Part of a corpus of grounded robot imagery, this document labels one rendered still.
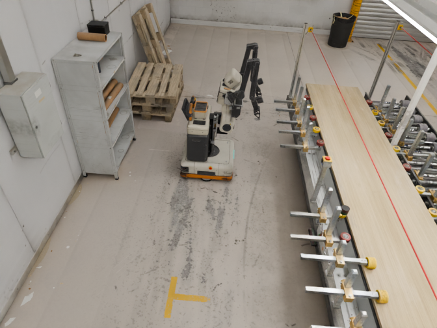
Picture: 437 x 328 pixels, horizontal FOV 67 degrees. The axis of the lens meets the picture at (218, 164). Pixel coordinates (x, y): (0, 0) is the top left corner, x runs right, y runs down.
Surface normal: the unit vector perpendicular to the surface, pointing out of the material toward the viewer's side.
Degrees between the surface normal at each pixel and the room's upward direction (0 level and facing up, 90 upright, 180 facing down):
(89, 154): 90
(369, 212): 0
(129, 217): 0
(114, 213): 0
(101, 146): 90
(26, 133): 90
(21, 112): 90
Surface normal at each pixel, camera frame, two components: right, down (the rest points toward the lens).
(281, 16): -0.07, 0.64
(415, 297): 0.05, -0.77
